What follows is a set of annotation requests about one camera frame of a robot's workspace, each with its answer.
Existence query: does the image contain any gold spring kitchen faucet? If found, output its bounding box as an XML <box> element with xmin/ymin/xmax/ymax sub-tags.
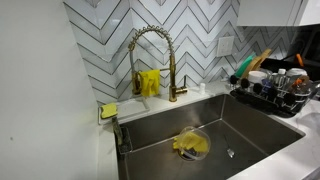
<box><xmin>127</xmin><ymin>24</ymin><xmax>189</xmax><ymax>103</ymax></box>

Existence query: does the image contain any yellow cloth on faucet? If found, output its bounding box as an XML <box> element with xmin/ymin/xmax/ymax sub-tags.
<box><xmin>138</xmin><ymin>68</ymin><xmax>162</xmax><ymax>98</ymax></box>

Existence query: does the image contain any clear sponge tray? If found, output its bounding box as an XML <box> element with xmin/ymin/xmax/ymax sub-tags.
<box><xmin>97</xmin><ymin>96</ymin><xmax>151</xmax><ymax>126</ymax></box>

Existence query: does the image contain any yellow sponge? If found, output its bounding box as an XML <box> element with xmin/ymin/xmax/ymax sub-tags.
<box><xmin>100</xmin><ymin>102</ymin><xmax>119</xmax><ymax>120</ymax></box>

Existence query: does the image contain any dish brush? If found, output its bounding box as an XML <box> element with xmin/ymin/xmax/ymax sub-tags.
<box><xmin>111</xmin><ymin>115</ymin><xmax>125</xmax><ymax>148</ymax></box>

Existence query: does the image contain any crumpled yellow rubber glove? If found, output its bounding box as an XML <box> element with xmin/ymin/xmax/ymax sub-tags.
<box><xmin>172</xmin><ymin>131</ymin><xmax>210</xmax><ymax>155</ymax></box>

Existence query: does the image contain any clear glass bowl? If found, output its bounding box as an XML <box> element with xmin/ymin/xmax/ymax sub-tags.
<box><xmin>175</xmin><ymin>125</ymin><xmax>212</xmax><ymax>162</ymax></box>

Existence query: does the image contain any green cutting board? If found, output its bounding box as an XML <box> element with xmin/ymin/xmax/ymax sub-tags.
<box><xmin>234</xmin><ymin>53</ymin><xmax>258</xmax><ymax>79</ymax></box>

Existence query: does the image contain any metal spoon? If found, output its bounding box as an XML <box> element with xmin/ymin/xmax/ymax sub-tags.
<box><xmin>223</xmin><ymin>134</ymin><xmax>236</xmax><ymax>159</ymax></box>

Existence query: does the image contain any white bowl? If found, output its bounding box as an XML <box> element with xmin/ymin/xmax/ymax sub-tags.
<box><xmin>247</xmin><ymin>70</ymin><xmax>268</xmax><ymax>85</ymax></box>

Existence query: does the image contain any stainless steel sink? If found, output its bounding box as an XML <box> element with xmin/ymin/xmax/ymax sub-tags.
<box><xmin>114</xmin><ymin>93</ymin><xmax>307</xmax><ymax>180</ymax></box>

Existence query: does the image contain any wooden cutting board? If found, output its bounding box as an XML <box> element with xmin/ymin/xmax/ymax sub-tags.
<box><xmin>241</xmin><ymin>48</ymin><xmax>273</xmax><ymax>80</ymax></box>

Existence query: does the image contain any black dish rack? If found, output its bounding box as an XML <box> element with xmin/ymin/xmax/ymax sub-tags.
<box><xmin>229</xmin><ymin>74</ymin><xmax>320</xmax><ymax>118</ymax></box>

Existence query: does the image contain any clear bottle white cap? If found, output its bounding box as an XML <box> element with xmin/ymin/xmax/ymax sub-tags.
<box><xmin>277</xmin><ymin>68</ymin><xmax>288</xmax><ymax>86</ymax></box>

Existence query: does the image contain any white round container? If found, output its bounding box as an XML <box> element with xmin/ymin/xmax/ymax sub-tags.
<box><xmin>287</xmin><ymin>67</ymin><xmax>308</xmax><ymax>78</ymax></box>

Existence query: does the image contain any clear jar orange cap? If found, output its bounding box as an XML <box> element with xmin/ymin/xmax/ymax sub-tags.
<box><xmin>291</xmin><ymin>75</ymin><xmax>312</xmax><ymax>97</ymax></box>

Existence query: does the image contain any wire sink caddy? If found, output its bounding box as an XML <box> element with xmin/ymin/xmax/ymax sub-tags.
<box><xmin>117</xmin><ymin>125</ymin><xmax>134</xmax><ymax>156</ymax></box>

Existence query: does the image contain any white wall outlet plate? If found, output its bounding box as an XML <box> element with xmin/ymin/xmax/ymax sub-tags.
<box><xmin>216</xmin><ymin>35</ymin><xmax>235</xmax><ymax>58</ymax></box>

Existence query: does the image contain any white wall cabinet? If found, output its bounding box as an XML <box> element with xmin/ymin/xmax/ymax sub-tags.
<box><xmin>236</xmin><ymin>0</ymin><xmax>320</xmax><ymax>28</ymax></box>

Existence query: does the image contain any orange handled utensil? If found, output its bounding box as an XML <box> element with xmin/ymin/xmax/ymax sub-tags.
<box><xmin>295</xmin><ymin>53</ymin><xmax>305</xmax><ymax>68</ymax></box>

